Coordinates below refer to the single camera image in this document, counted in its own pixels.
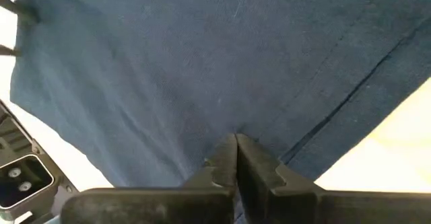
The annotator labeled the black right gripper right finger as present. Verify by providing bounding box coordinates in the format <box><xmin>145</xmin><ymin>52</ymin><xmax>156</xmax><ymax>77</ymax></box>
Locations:
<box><xmin>236</xmin><ymin>133</ymin><xmax>431</xmax><ymax>224</ymax></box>

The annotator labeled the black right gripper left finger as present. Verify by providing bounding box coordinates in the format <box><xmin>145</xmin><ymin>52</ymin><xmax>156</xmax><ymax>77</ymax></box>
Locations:
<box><xmin>60</xmin><ymin>133</ymin><xmax>239</xmax><ymax>224</ymax></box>

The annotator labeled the navy blue towel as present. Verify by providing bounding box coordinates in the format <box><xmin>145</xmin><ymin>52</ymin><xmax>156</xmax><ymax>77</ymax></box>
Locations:
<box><xmin>9</xmin><ymin>0</ymin><xmax>431</xmax><ymax>224</ymax></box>

